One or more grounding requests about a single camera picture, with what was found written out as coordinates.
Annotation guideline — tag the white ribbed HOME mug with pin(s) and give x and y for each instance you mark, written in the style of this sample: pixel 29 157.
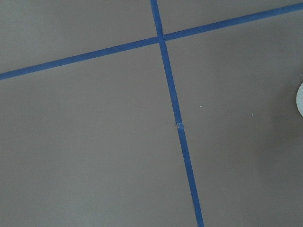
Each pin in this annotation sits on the white ribbed HOME mug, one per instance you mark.
pixel 299 99

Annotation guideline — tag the brown paper table mat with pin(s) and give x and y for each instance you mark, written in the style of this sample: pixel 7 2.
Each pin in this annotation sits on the brown paper table mat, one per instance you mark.
pixel 151 113

